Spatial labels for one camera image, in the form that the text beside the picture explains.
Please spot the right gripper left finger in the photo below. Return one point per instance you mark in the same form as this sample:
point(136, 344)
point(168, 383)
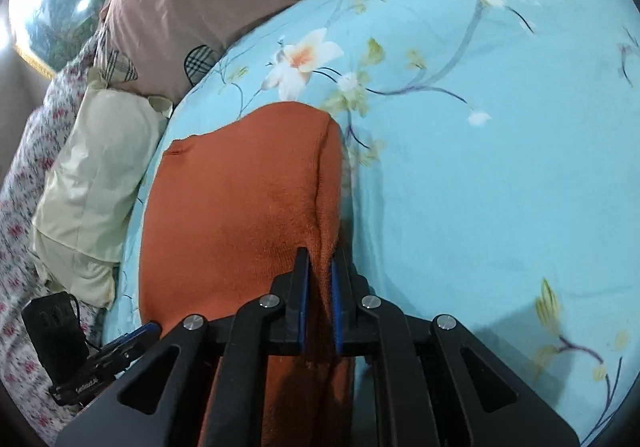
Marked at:
point(204, 383)

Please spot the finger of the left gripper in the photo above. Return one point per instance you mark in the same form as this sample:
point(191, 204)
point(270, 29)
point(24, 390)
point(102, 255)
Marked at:
point(141, 338)

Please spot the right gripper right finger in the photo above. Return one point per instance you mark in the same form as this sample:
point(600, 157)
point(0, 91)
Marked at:
point(434, 382)

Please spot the orange knit sweater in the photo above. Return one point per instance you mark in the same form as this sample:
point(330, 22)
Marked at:
point(226, 213)

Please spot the cream yellow pillow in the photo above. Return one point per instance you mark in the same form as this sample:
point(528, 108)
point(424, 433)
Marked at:
point(81, 220)

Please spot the white red floral quilt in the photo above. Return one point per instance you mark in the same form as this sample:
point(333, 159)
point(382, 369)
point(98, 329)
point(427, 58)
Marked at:
point(46, 130)

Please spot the light blue floral bedsheet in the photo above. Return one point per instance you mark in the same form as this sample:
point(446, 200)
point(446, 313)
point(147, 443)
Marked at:
point(491, 168)

